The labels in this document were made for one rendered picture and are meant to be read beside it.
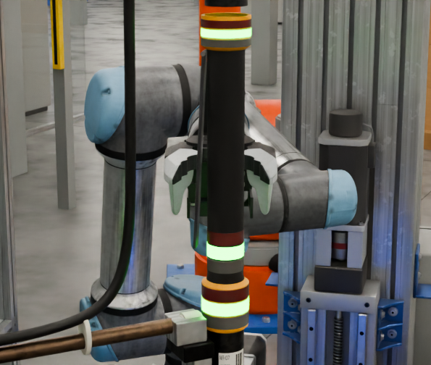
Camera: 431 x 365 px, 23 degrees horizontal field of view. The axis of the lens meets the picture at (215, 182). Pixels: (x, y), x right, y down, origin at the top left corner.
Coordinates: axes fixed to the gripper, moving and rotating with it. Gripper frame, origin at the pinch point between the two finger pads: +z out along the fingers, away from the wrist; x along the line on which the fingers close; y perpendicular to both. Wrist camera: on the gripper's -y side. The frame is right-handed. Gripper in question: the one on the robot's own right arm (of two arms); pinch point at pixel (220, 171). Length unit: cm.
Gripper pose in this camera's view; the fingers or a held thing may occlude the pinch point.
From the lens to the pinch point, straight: 101.6
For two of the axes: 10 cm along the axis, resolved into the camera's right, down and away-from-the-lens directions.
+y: 0.0, 9.7, 2.4
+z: 0.0, 2.4, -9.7
